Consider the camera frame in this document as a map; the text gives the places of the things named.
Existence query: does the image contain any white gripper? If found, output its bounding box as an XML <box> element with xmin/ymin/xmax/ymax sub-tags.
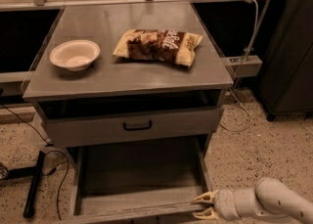
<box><xmin>192</xmin><ymin>188</ymin><xmax>261</xmax><ymax>221</ymax></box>

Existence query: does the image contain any grey drawer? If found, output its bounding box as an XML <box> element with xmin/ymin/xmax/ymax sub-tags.
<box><xmin>42</xmin><ymin>107</ymin><xmax>223</xmax><ymax>148</ymax></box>
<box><xmin>61</xmin><ymin>137</ymin><xmax>211</xmax><ymax>224</ymax></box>

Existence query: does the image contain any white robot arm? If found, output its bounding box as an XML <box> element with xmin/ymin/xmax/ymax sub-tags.
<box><xmin>193</xmin><ymin>177</ymin><xmax>313</xmax><ymax>224</ymax></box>

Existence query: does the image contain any grey drawer cabinet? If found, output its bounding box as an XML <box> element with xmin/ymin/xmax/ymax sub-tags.
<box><xmin>22</xmin><ymin>1</ymin><xmax>235</xmax><ymax>157</ymax></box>

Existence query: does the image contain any grey top drawer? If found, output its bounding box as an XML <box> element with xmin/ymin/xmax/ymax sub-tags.
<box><xmin>42</xmin><ymin>107</ymin><xmax>223</xmax><ymax>148</ymax></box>

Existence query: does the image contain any dark cabinet on wheels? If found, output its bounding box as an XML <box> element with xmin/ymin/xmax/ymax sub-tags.
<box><xmin>256</xmin><ymin>0</ymin><xmax>313</xmax><ymax>121</ymax></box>

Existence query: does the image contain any yellow brown chip bag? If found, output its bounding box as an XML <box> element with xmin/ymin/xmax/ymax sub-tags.
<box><xmin>113</xmin><ymin>29</ymin><xmax>202</xmax><ymax>67</ymax></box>

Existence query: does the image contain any black floor stand leg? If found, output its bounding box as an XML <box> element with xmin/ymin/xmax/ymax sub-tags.
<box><xmin>0</xmin><ymin>151</ymin><xmax>45</xmax><ymax>218</ymax></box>

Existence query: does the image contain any white paper bowl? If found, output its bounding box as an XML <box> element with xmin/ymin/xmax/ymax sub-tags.
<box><xmin>50</xmin><ymin>40</ymin><xmax>100</xmax><ymax>71</ymax></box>

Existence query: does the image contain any metal pole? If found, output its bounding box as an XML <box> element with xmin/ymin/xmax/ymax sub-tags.
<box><xmin>242</xmin><ymin>0</ymin><xmax>271</xmax><ymax>62</ymax></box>

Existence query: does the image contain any white cable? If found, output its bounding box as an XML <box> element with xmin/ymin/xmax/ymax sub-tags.
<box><xmin>219</xmin><ymin>0</ymin><xmax>259</xmax><ymax>133</ymax></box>

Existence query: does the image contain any grey metal bracket box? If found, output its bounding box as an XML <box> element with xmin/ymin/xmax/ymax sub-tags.
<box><xmin>222</xmin><ymin>55</ymin><xmax>262</xmax><ymax>78</ymax></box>

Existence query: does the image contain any black cable on floor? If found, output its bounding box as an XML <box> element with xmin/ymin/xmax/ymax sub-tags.
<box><xmin>0</xmin><ymin>103</ymin><xmax>70</xmax><ymax>224</ymax></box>

